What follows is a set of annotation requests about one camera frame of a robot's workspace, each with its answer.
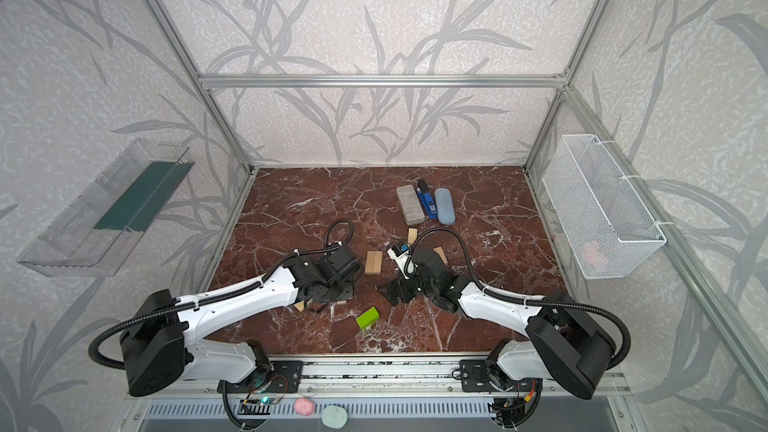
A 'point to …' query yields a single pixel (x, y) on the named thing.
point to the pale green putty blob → (334, 417)
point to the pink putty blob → (304, 407)
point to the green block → (367, 319)
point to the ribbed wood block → (412, 235)
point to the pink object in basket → (594, 256)
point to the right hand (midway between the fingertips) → (390, 271)
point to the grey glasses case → (410, 205)
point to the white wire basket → (607, 227)
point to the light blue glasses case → (445, 206)
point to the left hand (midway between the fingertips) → (353, 282)
